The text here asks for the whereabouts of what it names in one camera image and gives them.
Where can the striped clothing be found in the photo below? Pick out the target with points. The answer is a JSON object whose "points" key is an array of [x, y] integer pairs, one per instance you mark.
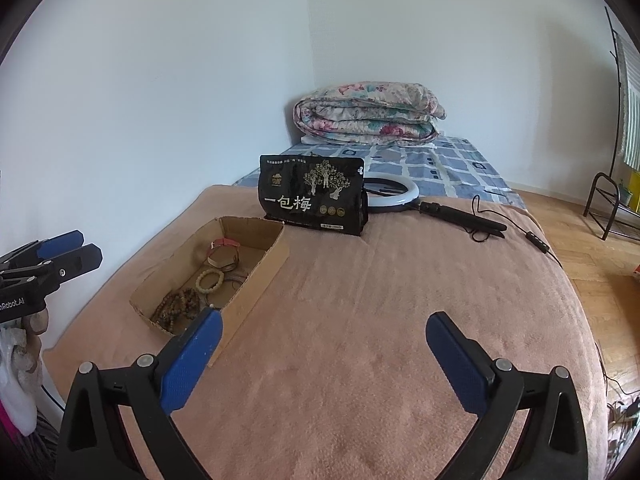
{"points": [[45, 455]]}

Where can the thin dark bangle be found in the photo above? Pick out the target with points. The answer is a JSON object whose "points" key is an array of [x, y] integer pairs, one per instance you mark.
{"points": [[236, 278]]}

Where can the hanging striped cloth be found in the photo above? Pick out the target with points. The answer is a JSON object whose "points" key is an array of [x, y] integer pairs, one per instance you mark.
{"points": [[631, 110]]}

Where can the cardboard box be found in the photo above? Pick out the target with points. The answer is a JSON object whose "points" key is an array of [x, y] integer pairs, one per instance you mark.
{"points": [[260, 265]]}

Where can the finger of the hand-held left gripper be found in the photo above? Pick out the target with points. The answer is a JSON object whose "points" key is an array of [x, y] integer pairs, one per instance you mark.
{"points": [[60, 244], [82, 259]]}

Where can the black coat stand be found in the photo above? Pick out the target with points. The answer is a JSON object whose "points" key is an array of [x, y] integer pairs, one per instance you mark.
{"points": [[617, 85]]}

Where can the black metal rack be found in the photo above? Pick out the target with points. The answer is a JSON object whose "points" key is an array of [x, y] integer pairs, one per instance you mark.
{"points": [[600, 200]]}

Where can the person's left hand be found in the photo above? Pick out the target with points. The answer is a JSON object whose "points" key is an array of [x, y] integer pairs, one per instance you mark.
{"points": [[20, 360]]}

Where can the folded floral quilt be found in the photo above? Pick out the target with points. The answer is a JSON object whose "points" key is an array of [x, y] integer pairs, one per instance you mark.
{"points": [[370, 110]]}

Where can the blue checkered bedsheet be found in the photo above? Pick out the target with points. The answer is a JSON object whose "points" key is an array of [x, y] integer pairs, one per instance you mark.
{"points": [[440, 165]]}

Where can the yellow crate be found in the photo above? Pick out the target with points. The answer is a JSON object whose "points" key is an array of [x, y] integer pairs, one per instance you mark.
{"points": [[634, 190]]}

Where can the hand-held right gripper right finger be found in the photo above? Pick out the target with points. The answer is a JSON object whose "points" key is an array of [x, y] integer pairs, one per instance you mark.
{"points": [[460, 365]]}

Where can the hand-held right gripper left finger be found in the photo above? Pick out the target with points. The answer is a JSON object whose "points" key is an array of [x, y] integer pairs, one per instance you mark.
{"points": [[192, 360]]}

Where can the pink blanket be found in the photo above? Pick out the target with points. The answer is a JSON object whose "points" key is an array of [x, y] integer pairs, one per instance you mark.
{"points": [[350, 310]]}

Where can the black snack bag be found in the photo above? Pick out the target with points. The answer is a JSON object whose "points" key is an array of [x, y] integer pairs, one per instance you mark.
{"points": [[310, 195]]}

